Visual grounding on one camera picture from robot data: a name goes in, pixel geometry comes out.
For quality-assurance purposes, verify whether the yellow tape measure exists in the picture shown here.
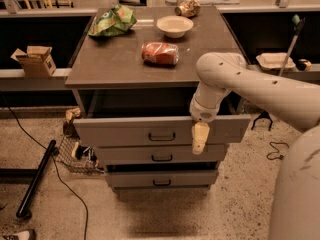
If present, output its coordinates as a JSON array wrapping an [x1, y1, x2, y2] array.
[[296, 59, 311, 71]]

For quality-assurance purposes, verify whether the open cardboard box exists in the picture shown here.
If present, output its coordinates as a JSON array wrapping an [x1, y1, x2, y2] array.
[[11, 46, 56, 78]]

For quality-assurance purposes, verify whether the crumpled brown paper bag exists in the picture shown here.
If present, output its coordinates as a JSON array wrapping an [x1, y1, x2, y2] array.
[[63, 108, 81, 137]]

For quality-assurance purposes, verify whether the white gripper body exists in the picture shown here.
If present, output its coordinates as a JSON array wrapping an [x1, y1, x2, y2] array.
[[189, 97, 220, 123]]

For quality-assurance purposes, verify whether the white paper bowl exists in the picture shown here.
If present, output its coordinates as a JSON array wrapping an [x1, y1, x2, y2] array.
[[157, 16, 194, 38]]

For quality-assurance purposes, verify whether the grey top drawer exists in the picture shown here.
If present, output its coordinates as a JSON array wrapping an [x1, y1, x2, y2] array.
[[74, 115, 251, 148]]

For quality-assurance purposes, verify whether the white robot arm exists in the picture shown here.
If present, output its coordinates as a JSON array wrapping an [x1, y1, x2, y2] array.
[[190, 52, 320, 240]]

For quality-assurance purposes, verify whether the green chip bag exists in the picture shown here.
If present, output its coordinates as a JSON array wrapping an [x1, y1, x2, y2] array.
[[88, 5, 137, 37]]

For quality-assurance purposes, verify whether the white foam takeout container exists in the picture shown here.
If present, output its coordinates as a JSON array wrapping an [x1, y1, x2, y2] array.
[[256, 52, 296, 70]]

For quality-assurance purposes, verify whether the wire basket with items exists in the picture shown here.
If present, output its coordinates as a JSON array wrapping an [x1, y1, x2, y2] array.
[[57, 137, 104, 174]]

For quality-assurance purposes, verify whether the crushed brown can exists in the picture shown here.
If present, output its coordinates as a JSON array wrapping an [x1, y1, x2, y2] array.
[[174, 0, 201, 18]]

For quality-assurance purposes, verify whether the black floor cable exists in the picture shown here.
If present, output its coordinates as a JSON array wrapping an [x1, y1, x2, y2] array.
[[0, 93, 90, 240]]

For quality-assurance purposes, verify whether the grey middle drawer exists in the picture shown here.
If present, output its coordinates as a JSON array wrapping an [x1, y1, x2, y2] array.
[[94, 144, 228, 165]]

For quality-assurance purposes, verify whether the grey drawer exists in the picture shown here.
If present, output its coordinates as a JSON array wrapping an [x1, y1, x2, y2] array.
[[74, 115, 251, 148], [106, 170, 218, 189], [94, 144, 228, 165]]

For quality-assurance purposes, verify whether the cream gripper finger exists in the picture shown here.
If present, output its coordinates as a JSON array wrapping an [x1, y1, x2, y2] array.
[[192, 122, 210, 155]]

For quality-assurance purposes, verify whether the grey bottom drawer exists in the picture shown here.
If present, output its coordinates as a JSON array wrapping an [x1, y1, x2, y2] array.
[[106, 170, 218, 189]]

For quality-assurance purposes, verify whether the white sneaker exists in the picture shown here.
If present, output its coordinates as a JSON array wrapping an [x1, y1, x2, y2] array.
[[3, 229, 36, 240]]

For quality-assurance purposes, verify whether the red soda can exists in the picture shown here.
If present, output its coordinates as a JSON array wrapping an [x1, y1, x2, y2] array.
[[141, 42, 179, 65]]

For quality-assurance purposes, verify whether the black table leg bar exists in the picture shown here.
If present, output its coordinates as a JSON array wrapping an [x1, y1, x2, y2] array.
[[16, 140, 56, 219]]

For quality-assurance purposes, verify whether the grey drawer cabinet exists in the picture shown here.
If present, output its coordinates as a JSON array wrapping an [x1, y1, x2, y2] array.
[[66, 7, 242, 175]]

